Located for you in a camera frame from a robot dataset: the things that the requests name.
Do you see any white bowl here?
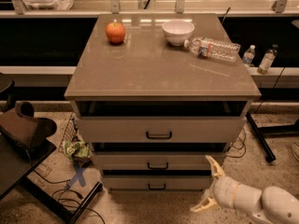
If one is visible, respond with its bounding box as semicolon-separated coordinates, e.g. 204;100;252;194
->
162;20;194;46

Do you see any red apple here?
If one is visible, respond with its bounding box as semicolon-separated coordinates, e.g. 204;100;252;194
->
106;22;125;44

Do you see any green chip bag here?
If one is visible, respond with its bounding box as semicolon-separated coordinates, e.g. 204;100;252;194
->
63;141;91;162

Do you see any clear lying water bottle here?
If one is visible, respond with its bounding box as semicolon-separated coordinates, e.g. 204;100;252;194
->
183;37;241;63

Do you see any small standing water bottle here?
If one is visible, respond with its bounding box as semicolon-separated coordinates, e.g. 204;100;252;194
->
242;45;255;67

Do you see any grey drawer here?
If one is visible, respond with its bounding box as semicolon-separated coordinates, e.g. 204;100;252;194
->
71;101;249;143
102;170;211;191
91;143;225;171

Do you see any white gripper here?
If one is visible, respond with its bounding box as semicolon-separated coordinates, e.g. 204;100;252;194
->
191;155;262;216

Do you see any black table leg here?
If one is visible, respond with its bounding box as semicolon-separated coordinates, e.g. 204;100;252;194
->
20;177;103;224

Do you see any standing bottle with yellow liquid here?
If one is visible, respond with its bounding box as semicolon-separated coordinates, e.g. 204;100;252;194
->
257;45;278;75

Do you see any grey drawer cabinet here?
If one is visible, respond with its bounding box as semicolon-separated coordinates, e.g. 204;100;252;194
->
64;12;262;193

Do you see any black floor cable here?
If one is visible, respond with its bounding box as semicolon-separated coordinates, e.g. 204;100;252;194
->
32;168;107;224

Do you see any wire basket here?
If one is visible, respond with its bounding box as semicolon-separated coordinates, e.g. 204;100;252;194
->
58;113;77;153

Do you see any black cable behind cabinet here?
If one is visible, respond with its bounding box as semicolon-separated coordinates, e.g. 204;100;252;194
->
225;127;248;159

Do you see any black stand base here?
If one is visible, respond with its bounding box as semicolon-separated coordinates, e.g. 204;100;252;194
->
246;112;299;163

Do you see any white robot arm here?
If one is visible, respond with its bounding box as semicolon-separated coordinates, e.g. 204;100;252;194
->
191;155;299;224

